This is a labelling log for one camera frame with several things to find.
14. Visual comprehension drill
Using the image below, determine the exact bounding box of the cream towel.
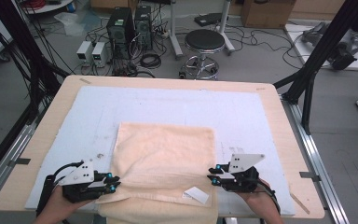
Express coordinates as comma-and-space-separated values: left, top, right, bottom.
96, 121, 219, 224

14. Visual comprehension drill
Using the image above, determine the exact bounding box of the white board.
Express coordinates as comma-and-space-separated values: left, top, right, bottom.
283, 22, 358, 72

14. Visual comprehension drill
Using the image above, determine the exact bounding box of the white grid mat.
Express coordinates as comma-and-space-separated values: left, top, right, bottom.
24, 85, 296, 218

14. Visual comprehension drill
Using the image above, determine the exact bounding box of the aluminium rail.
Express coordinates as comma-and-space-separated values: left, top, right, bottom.
281, 94, 351, 224
0, 105, 45, 213

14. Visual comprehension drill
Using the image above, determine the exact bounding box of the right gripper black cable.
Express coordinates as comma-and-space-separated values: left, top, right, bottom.
255, 180, 282, 217

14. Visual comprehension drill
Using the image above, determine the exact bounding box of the black round stool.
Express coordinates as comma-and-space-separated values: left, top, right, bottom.
179, 29, 227, 81

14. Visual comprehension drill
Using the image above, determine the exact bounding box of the round white table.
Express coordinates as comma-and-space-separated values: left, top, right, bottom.
21, 0, 75, 15

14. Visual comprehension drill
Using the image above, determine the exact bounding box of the grey machine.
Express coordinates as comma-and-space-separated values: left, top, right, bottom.
301, 21, 358, 71

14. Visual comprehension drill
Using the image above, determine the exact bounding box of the white stand leg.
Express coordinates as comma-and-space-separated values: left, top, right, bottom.
168, 0, 185, 60
217, 0, 236, 55

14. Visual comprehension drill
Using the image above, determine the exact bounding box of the grey tape strip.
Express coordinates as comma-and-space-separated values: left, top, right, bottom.
7, 157, 32, 166
298, 171, 322, 183

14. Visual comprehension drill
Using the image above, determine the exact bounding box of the flat black device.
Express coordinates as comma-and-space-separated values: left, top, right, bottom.
194, 12, 231, 27

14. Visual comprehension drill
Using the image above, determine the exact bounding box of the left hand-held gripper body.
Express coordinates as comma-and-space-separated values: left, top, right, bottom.
61, 159, 107, 204

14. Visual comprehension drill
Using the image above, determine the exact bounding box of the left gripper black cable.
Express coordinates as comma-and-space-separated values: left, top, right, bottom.
36, 160, 86, 217

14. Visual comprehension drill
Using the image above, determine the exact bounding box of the large black computer tower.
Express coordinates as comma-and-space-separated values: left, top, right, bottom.
106, 7, 136, 60

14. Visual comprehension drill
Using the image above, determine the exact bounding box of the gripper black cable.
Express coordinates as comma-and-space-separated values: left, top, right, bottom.
36, 160, 86, 217
255, 180, 282, 217

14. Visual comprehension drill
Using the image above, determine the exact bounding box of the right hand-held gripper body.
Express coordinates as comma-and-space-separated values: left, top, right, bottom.
219, 153, 266, 194

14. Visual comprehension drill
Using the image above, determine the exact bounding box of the person's right hand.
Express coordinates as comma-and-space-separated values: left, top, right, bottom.
235, 178, 282, 224

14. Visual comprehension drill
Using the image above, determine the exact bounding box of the clear plastic bag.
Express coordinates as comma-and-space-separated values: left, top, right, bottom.
54, 11, 102, 36

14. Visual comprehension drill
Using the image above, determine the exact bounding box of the cardboard box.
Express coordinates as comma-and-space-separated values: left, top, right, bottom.
241, 0, 296, 30

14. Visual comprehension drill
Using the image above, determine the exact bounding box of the black metal frame post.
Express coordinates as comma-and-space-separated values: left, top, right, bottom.
273, 0, 358, 135
0, 0, 71, 125

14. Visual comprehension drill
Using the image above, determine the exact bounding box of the person's left hand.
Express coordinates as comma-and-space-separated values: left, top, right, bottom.
34, 186, 95, 224

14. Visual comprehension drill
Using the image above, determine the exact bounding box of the white power supply box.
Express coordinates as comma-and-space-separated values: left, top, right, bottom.
91, 41, 111, 67
76, 40, 93, 64

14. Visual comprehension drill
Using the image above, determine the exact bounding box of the coil of black cable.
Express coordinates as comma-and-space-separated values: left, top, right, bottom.
139, 52, 162, 70

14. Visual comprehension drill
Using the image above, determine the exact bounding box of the small black computer tower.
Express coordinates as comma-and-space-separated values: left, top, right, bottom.
134, 5, 154, 51

